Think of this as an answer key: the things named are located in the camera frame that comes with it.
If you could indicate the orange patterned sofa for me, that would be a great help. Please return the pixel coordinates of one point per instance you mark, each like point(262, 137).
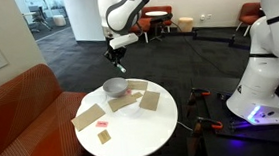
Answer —
point(22, 124)

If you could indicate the white round ottoman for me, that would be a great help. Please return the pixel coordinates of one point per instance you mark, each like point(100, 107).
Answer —
point(59, 20)

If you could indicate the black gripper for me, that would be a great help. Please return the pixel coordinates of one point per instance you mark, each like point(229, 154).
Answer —
point(115, 53)

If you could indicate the large brown paper sheet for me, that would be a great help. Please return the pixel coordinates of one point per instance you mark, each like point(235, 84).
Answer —
point(149, 100)
point(138, 85)

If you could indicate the white wall outlet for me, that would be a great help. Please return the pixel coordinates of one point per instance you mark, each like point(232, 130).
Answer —
point(202, 17)
point(209, 16)

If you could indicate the orange lounge sofa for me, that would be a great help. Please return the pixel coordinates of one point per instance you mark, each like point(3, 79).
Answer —
point(143, 23)

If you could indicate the small round side table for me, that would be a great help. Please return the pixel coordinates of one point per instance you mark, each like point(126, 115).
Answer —
point(156, 13)

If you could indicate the beige round ottoman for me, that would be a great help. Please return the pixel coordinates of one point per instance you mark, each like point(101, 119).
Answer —
point(185, 24)

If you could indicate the round white table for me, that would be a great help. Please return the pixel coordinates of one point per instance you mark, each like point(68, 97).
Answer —
point(137, 135)

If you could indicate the grey office chair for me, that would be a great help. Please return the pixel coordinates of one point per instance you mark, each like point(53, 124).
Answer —
point(39, 15)

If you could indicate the orange armchair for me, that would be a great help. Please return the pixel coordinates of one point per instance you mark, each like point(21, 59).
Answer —
point(249, 12)

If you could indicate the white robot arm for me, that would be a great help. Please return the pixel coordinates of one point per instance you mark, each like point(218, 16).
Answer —
point(263, 78)

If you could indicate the black metal bar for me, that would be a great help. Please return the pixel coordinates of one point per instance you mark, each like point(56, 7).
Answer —
point(210, 38)

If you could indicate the small striped tan card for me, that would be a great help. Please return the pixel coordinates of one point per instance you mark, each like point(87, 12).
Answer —
point(137, 95)

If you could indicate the grey bowl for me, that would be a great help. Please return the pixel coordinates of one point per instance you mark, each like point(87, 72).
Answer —
point(115, 87)

